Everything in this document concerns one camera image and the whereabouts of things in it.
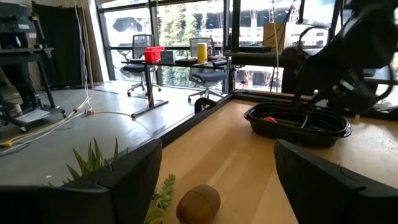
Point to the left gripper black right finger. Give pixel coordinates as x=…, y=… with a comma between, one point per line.
x=335, y=199

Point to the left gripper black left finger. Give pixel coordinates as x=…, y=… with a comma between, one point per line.
x=87, y=202

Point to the large red toy strawberry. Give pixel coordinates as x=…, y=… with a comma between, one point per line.
x=270, y=119

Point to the brown toy kiwi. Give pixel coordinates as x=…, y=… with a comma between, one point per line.
x=199, y=203

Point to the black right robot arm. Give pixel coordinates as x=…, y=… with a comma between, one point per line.
x=357, y=40

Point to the succulent plant in black pot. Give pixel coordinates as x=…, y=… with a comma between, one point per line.
x=90, y=161

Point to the brown cardboard box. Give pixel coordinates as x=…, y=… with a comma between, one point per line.
x=273, y=35

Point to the black oval plastic container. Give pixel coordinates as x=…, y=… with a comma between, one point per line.
x=295, y=133

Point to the grey mesh office chair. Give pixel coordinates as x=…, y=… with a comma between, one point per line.
x=142, y=43
x=206, y=76

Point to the yellow cup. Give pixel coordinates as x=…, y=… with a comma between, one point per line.
x=202, y=52

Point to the white flat tray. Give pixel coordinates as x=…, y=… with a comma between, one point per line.
x=32, y=115

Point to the black office table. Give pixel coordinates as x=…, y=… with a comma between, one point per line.
x=148, y=87

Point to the white teal box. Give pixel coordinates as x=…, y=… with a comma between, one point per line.
x=168, y=56

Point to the red plastic box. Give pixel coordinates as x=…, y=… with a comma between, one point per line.
x=153, y=54

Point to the black curtain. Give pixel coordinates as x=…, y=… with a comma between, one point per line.
x=62, y=46

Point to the black equipment cart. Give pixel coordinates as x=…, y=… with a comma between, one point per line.
x=18, y=56

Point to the black window frame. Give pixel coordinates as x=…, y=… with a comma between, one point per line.
x=107, y=46

